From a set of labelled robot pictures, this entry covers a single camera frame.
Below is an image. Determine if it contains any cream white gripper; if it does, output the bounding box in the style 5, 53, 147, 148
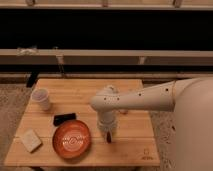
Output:
97, 118, 117, 138

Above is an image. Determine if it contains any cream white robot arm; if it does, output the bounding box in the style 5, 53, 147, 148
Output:
90, 77, 213, 171

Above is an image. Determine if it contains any white small packet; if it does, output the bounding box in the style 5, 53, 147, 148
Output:
119, 109, 128, 115

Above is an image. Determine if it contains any wooden table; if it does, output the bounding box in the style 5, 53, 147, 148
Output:
4, 79, 160, 167

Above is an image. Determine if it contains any orange patterned plate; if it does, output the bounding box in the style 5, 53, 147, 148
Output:
52, 120, 91, 159

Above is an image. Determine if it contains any black rectangular block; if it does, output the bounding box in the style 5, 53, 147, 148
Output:
53, 113, 76, 126

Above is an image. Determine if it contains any white paper cup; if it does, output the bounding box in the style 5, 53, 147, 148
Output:
31, 89, 51, 111

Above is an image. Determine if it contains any beige sponge block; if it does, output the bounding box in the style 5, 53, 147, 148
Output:
20, 129, 42, 153

